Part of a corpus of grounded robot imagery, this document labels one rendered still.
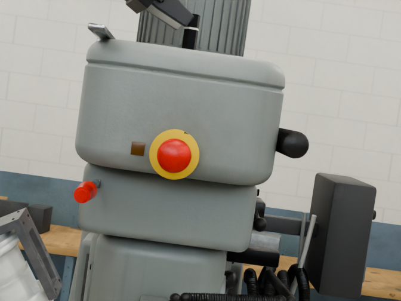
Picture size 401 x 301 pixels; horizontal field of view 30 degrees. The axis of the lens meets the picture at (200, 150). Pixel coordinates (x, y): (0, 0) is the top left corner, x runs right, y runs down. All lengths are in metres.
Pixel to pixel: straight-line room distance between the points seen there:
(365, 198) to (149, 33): 0.48
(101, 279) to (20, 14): 4.49
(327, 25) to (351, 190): 4.13
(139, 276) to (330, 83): 4.45
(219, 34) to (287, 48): 4.10
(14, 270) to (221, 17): 0.71
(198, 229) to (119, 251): 0.12
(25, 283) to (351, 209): 0.77
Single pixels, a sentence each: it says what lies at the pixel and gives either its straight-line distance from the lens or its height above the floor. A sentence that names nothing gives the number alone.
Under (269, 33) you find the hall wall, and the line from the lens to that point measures 5.39.
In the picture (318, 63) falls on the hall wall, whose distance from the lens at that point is 5.43.
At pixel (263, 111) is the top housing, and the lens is 0.93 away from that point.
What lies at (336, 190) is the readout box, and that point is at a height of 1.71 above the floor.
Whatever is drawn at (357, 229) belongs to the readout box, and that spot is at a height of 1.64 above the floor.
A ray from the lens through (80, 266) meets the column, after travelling 1.55.
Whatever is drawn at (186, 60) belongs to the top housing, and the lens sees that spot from 0.91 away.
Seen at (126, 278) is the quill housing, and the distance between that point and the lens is 1.07.
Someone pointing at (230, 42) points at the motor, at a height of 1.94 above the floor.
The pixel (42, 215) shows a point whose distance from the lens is 4.96.
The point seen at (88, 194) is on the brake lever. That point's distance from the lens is 0.88.
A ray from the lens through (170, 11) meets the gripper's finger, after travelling 1.10.
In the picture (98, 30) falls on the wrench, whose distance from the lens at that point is 0.86.
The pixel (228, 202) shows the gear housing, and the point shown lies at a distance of 1.01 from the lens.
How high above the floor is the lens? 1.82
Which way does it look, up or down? 3 degrees down
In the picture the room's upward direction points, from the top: 8 degrees clockwise
